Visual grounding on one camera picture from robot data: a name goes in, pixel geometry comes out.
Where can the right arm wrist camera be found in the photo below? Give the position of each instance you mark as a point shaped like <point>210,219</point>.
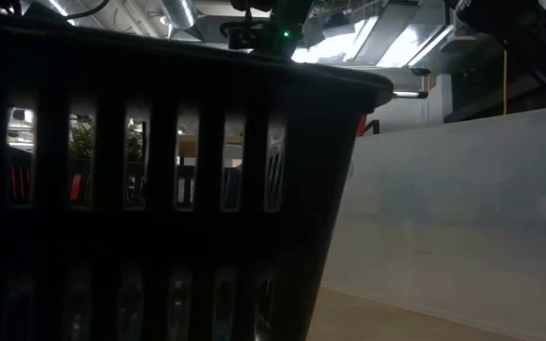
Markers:
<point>244,39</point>

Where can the red plastic basket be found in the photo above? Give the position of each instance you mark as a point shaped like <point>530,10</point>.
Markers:
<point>362,125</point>

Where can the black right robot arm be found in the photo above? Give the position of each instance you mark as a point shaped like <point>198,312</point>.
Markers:
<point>538,28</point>

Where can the bright ceiling light panel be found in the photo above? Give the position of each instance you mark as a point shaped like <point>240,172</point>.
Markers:
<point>410,47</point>
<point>334,45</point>

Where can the black plastic basket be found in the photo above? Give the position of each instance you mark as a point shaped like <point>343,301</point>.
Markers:
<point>112,71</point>

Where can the leafy green potted plant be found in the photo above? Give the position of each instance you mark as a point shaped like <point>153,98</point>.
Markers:
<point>81,139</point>

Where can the silver ventilation duct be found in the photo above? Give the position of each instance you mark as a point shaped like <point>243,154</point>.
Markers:
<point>178,12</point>

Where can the white tube lamp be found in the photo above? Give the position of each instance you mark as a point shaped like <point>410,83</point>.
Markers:
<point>410,94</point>

